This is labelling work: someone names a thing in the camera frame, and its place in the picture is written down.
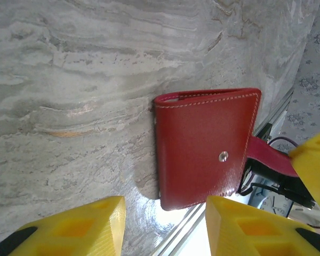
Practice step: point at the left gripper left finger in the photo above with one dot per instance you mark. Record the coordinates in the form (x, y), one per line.
(82, 229)

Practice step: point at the white wall clock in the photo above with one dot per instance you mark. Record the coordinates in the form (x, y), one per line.
(272, 202)

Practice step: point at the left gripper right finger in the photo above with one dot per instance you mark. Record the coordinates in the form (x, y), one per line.
(256, 232)

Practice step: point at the red leather card holder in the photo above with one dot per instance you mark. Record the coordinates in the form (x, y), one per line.
(202, 149)

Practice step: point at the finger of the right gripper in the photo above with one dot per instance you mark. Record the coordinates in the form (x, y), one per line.
(317, 165)

